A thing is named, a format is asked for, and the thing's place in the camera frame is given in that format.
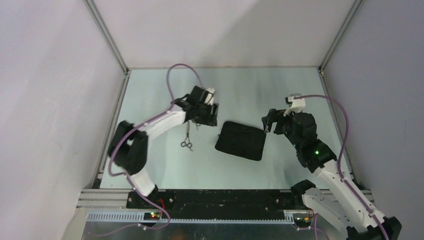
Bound grey slotted cable duct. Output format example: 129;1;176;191
86;210;295;224

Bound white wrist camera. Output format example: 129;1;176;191
204;88;216;105
283;93;306;116

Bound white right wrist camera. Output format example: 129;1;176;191
283;93;306;116

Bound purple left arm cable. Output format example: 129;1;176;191
107;63;205;200

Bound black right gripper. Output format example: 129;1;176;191
261;107;302;149

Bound black zippered tool case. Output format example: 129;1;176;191
214;121;267;162

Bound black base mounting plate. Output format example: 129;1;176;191
126;189;316;219

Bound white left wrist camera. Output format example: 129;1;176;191
204;88;216;105

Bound silver thinning shears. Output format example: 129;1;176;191
180;121;193;151

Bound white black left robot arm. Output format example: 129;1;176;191
108;85;267;208

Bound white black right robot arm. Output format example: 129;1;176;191
261;108;402;240

